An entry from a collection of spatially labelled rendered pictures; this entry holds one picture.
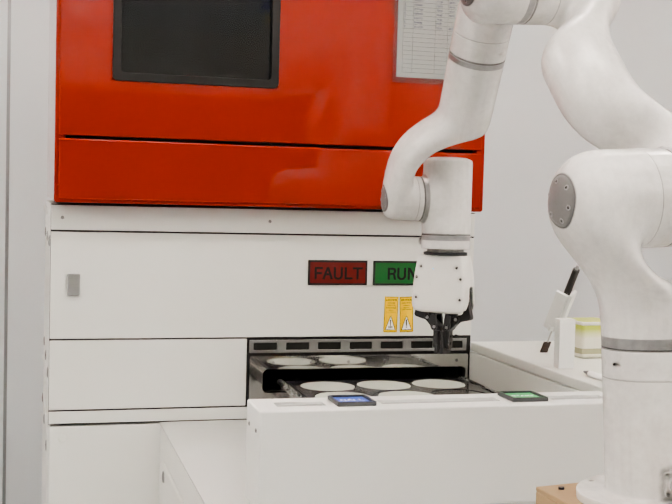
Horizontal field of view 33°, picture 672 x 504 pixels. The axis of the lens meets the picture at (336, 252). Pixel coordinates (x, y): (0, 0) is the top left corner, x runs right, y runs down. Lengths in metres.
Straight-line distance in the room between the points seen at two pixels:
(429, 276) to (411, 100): 0.39
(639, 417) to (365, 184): 0.91
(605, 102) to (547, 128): 2.51
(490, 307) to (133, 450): 2.00
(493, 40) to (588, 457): 0.64
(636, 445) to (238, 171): 0.97
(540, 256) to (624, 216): 2.64
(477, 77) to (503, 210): 2.12
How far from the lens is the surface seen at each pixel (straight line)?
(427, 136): 1.83
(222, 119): 2.05
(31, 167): 3.56
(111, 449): 2.13
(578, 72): 1.48
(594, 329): 2.09
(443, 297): 1.91
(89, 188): 2.03
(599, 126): 1.46
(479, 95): 1.80
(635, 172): 1.34
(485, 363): 2.18
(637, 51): 4.14
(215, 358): 2.12
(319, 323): 2.16
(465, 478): 1.61
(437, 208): 1.89
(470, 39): 1.77
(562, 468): 1.67
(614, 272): 1.34
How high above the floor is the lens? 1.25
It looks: 3 degrees down
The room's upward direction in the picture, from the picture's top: 2 degrees clockwise
